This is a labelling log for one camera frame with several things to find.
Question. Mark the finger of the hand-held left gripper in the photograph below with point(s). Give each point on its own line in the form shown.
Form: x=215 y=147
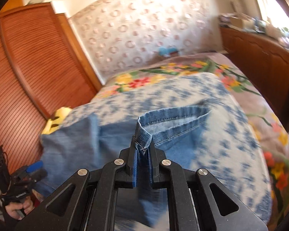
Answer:
x=39 y=175
x=35 y=166

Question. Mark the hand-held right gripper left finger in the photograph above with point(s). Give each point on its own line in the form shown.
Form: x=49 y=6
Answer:
x=134 y=170

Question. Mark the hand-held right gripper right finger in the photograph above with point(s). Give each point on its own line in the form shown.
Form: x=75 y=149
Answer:
x=153 y=170

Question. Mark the blue denim pants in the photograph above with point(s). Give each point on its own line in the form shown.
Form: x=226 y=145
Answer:
x=69 y=144

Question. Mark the person's left hand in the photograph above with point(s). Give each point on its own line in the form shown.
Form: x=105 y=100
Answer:
x=14 y=210

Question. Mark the yellow plush toy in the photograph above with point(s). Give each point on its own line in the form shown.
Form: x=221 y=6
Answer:
x=56 y=119

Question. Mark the blue floral bed sheet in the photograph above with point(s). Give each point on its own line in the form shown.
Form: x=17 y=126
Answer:
x=183 y=96

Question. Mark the wooden slatted wardrobe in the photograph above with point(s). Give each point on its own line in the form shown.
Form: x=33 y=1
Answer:
x=38 y=65

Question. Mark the light blue bag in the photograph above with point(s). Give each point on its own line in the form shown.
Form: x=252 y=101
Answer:
x=167 y=50

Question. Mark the colourful flower blanket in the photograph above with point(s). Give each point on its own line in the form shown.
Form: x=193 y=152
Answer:
x=267 y=105

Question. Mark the sheer circle-pattern curtain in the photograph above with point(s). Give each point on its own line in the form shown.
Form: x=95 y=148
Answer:
x=139 y=24

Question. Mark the wooden side cabinet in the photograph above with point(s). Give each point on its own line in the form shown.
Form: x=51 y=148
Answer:
x=255 y=53

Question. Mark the wooden overhead cabinet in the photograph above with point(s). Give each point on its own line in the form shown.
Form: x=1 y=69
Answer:
x=13 y=4

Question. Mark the open cardboard box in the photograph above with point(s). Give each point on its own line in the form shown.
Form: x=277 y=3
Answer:
x=238 y=22

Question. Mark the window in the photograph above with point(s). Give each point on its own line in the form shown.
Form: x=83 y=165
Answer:
x=274 y=2

